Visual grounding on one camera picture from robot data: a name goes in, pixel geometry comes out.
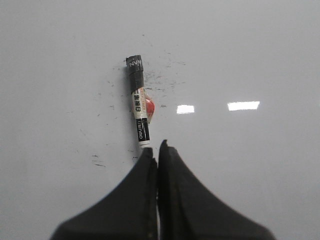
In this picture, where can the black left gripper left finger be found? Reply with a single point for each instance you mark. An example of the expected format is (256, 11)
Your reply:
(129, 212)

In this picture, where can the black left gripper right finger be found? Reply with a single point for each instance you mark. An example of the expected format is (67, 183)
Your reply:
(189, 211)

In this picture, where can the whiteboard marker with black cap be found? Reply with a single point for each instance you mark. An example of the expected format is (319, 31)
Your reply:
(135, 74)

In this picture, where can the white whiteboard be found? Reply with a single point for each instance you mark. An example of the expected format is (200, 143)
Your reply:
(236, 87)

